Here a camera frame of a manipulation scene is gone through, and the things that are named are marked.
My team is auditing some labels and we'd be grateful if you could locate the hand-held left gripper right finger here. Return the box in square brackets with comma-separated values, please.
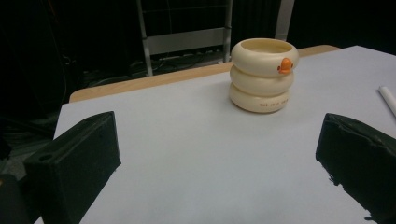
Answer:
[315, 112, 396, 224]

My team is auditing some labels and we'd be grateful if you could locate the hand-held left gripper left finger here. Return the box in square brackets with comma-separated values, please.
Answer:
[22, 110, 122, 224]

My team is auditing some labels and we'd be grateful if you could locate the white pen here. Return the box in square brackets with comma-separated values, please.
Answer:
[377, 86, 396, 119]

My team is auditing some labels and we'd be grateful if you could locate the cream ringed pen holder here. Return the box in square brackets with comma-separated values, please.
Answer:
[229, 37, 300, 114]

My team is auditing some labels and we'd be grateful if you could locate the white table mat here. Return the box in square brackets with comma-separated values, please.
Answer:
[34, 45, 396, 224]

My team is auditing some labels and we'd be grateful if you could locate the grey metal stand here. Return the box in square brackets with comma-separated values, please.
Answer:
[135, 0, 233, 77]

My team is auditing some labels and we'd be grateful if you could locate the light grey post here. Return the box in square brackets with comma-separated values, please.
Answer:
[275, 0, 296, 42]

